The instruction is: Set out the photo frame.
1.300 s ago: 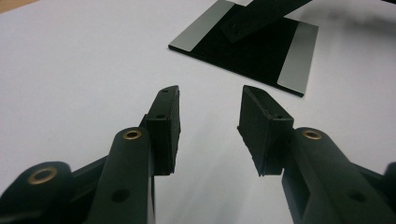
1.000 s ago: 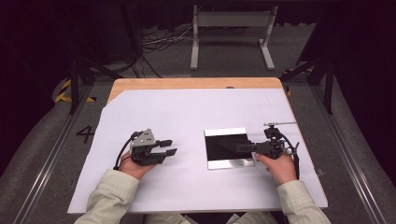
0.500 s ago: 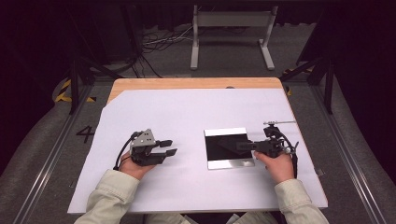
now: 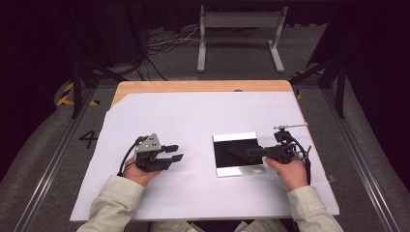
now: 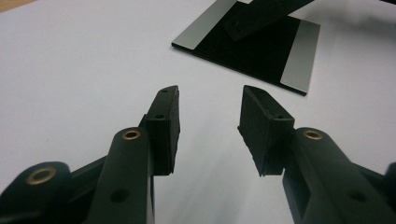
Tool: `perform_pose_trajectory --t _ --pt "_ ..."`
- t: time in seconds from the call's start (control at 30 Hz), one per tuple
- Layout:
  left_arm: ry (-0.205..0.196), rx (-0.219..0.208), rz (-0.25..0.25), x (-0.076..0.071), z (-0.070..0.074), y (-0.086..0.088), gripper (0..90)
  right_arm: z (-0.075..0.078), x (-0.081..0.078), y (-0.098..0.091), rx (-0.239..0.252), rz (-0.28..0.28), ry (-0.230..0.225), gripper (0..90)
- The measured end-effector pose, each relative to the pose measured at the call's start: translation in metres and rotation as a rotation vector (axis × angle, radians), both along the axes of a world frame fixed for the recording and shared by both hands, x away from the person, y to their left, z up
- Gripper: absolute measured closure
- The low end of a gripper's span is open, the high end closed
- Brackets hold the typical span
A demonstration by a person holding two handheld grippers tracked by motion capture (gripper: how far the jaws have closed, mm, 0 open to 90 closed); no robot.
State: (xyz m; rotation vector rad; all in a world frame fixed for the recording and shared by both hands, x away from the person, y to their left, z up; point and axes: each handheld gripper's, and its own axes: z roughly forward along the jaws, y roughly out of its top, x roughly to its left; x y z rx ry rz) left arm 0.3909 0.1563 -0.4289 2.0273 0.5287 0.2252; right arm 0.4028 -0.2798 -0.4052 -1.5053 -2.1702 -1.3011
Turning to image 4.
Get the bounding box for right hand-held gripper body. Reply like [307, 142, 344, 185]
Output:
[262, 123, 312, 165]

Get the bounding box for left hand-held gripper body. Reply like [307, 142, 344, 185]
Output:
[134, 132, 169, 172]

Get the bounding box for black piece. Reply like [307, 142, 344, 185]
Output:
[226, 139, 264, 162]

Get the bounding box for black board with white edges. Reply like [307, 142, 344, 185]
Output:
[212, 130, 267, 178]

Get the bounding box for person's left hand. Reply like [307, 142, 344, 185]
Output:
[124, 157, 162, 188]

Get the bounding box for person's right hand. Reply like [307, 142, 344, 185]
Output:
[264, 158, 309, 191]

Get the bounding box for large white paper sheet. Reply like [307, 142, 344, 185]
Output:
[70, 91, 340, 222]

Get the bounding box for yellow black hazard tape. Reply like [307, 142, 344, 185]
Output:
[56, 81, 101, 107]
[291, 69, 327, 101]

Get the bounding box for person's pale clothed legs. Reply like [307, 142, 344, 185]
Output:
[149, 218, 289, 232]

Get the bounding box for black metal stand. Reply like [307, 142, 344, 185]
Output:
[69, 47, 127, 119]
[289, 54, 347, 119]

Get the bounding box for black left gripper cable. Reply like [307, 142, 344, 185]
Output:
[117, 134, 149, 177]

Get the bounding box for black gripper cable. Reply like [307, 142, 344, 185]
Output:
[291, 134, 312, 187]
[117, 134, 149, 177]

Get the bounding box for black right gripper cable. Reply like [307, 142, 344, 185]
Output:
[291, 134, 312, 187]

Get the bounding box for metal floor rail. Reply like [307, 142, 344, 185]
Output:
[13, 86, 98, 232]
[322, 86, 400, 232]

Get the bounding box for black floor cables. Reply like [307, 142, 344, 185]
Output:
[134, 52, 168, 81]

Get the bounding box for white floor cables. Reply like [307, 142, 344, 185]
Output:
[146, 25, 201, 56]

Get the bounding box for grey metal stand frame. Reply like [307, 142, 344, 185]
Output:
[196, 4, 289, 73]

